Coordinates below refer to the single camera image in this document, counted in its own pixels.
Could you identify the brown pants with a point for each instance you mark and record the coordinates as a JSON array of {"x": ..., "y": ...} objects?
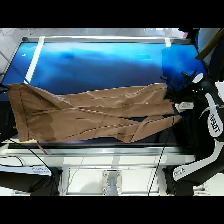
[{"x": 83, "y": 116}]

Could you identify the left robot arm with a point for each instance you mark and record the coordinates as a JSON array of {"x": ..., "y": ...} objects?
[{"x": 23, "y": 185}]

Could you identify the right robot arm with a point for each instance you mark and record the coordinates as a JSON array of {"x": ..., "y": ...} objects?
[{"x": 213, "y": 100}]

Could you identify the silver frame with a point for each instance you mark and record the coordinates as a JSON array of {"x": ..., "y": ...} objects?
[{"x": 110, "y": 151}]

